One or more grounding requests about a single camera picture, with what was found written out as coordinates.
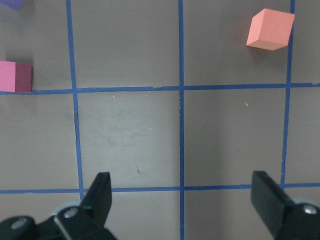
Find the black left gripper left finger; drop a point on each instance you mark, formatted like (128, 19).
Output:
(87, 220)

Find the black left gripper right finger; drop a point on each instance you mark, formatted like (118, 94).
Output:
(286, 218)

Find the purple foam cube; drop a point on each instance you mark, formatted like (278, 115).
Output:
(12, 4)

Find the pink foam cube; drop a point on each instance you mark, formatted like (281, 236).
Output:
(15, 77)

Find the orange foam cube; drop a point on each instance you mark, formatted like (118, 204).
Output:
(270, 30)

